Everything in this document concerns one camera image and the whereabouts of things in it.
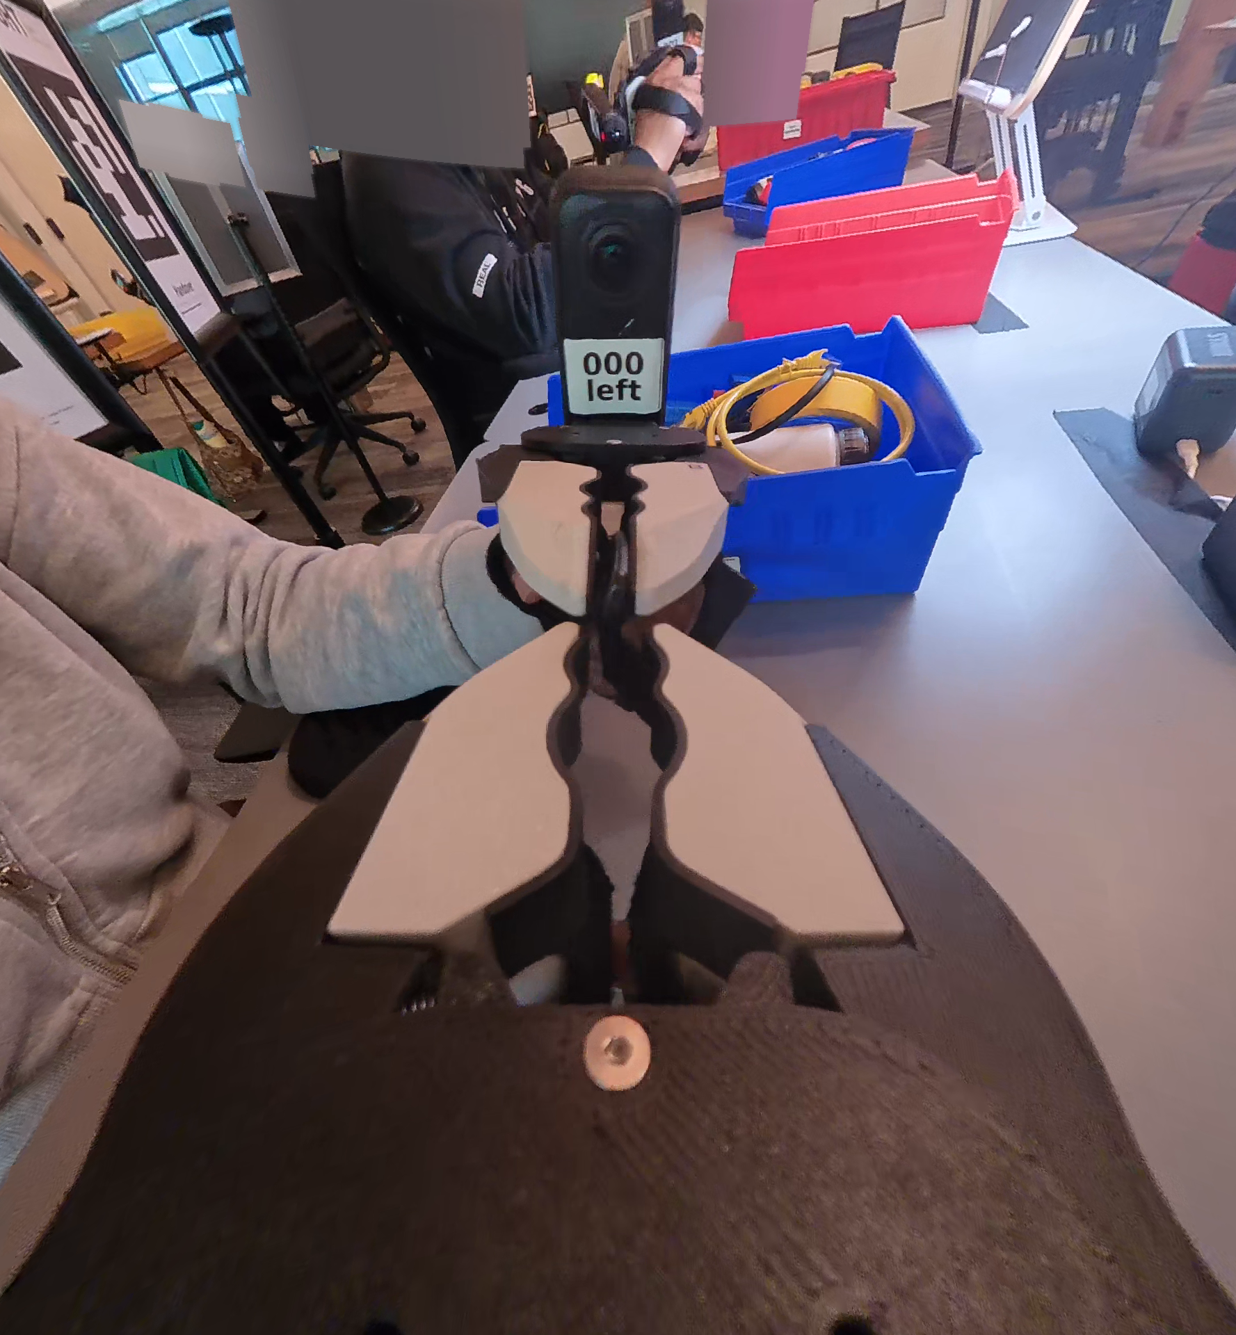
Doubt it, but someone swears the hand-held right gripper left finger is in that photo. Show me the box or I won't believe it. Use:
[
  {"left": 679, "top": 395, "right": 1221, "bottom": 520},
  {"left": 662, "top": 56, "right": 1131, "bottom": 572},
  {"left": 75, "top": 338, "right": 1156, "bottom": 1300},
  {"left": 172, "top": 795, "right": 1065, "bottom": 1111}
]
[{"left": 325, "top": 621, "right": 595, "bottom": 951}]

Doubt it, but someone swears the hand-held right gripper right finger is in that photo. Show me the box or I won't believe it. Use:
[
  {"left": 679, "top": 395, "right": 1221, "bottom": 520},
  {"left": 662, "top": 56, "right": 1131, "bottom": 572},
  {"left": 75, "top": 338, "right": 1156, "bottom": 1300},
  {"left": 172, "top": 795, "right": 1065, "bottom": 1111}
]
[{"left": 647, "top": 622, "right": 907, "bottom": 948}]

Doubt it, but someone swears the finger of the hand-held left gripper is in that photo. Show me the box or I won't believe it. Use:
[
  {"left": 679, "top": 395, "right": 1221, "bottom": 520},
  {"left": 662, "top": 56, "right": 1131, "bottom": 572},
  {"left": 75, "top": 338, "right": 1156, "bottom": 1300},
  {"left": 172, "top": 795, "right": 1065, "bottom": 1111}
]
[
  {"left": 496, "top": 460, "right": 606, "bottom": 617},
  {"left": 620, "top": 460, "right": 731, "bottom": 617}
]

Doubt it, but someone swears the person's left forearm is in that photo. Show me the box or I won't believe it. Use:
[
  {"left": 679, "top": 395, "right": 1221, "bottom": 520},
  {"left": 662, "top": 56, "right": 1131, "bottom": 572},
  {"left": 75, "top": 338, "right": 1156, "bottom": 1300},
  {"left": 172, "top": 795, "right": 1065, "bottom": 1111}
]
[{"left": 0, "top": 359, "right": 546, "bottom": 731}]

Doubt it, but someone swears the grey desk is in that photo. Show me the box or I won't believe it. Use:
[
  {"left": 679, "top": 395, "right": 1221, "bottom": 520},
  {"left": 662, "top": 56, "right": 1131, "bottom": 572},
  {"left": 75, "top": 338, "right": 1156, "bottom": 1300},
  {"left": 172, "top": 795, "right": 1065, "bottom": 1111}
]
[{"left": 0, "top": 156, "right": 1236, "bottom": 1335}]

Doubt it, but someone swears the person's left hand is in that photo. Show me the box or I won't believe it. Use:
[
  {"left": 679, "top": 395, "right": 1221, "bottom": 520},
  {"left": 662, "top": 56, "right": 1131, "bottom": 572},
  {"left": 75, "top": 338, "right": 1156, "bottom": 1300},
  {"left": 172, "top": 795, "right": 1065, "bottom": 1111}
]
[{"left": 502, "top": 561, "right": 570, "bottom": 632}]

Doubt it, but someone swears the white cylindrical tool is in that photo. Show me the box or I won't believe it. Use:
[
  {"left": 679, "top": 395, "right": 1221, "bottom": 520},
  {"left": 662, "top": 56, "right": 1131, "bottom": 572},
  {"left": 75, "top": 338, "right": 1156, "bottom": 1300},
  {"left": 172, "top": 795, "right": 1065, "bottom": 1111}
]
[{"left": 751, "top": 420, "right": 883, "bottom": 477}]

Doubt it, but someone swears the blue plastic bin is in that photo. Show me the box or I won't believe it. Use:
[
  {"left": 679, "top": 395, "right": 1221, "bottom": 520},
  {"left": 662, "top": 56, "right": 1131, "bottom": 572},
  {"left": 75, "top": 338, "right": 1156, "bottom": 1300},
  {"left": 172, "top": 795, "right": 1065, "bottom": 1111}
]
[
  {"left": 481, "top": 314, "right": 986, "bottom": 602},
  {"left": 722, "top": 127, "right": 915, "bottom": 238}
]

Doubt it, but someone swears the yellow tape roll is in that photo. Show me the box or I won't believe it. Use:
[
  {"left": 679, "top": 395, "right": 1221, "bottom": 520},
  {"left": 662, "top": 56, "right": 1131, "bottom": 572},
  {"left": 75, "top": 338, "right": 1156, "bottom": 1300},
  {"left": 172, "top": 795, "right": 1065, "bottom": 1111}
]
[{"left": 749, "top": 372, "right": 886, "bottom": 438}]

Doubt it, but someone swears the red plastic bin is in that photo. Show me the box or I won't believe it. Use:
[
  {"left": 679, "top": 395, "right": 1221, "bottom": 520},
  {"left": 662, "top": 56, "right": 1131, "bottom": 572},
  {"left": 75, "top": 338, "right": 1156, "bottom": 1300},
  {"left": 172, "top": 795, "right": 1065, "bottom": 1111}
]
[
  {"left": 727, "top": 165, "right": 1017, "bottom": 340},
  {"left": 792, "top": 68, "right": 897, "bottom": 142}
]

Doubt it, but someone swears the black office chair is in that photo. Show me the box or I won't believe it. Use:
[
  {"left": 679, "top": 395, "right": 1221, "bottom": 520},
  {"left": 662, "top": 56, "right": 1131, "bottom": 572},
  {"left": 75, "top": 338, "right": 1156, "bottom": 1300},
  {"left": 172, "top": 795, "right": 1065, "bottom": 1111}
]
[{"left": 210, "top": 293, "right": 428, "bottom": 500}]

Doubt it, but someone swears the woven bag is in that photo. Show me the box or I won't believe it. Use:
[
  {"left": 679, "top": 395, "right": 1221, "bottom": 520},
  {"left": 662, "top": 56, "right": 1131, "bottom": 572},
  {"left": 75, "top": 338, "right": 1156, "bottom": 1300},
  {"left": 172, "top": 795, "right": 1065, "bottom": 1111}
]
[{"left": 168, "top": 374, "right": 266, "bottom": 500}]

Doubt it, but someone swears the floor stand with grey board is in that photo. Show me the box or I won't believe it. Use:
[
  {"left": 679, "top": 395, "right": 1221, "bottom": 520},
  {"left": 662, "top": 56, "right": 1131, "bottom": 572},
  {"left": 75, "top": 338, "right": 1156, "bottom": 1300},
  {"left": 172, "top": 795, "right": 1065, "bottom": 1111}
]
[{"left": 162, "top": 174, "right": 424, "bottom": 536}]

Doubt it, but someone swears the green bag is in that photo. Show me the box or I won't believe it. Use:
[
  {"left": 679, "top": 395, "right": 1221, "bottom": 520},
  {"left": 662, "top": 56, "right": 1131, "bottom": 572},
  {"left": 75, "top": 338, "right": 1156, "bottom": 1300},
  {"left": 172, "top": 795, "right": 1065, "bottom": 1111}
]
[{"left": 122, "top": 448, "right": 224, "bottom": 508}]

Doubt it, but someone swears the white tablet stand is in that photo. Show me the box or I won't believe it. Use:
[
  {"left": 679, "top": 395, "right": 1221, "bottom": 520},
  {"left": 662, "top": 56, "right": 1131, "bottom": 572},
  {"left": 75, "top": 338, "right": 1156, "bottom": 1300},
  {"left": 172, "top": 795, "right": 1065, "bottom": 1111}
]
[{"left": 958, "top": 78, "right": 1080, "bottom": 246}]

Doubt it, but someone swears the wide black tape patch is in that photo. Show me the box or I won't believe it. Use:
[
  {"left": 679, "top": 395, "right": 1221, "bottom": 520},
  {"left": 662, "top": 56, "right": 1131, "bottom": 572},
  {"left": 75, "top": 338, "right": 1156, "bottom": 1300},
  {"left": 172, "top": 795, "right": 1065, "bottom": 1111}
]
[{"left": 1053, "top": 406, "right": 1236, "bottom": 715}]

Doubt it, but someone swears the framed black white marker poster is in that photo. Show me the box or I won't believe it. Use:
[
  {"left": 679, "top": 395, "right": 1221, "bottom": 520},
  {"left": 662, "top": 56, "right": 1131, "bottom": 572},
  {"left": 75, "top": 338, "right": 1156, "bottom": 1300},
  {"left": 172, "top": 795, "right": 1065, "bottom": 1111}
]
[
  {"left": 0, "top": 181, "right": 165, "bottom": 450},
  {"left": 0, "top": 0, "right": 213, "bottom": 340}
]

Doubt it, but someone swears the red base block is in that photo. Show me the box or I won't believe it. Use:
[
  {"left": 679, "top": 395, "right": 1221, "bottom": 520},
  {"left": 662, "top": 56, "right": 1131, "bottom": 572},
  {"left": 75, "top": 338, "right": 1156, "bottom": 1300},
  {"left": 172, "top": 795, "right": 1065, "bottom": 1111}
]
[{"left": 1168, "top": 233, "right": 1236, "bottom": 318}]

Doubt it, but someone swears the yellow cable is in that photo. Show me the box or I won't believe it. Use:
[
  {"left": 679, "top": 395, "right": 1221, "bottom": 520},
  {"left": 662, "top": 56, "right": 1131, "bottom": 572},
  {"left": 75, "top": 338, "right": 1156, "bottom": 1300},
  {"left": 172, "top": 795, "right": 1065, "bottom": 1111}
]
[{"left": 680, "top": 353, "right": 917, "bottom": 474}]

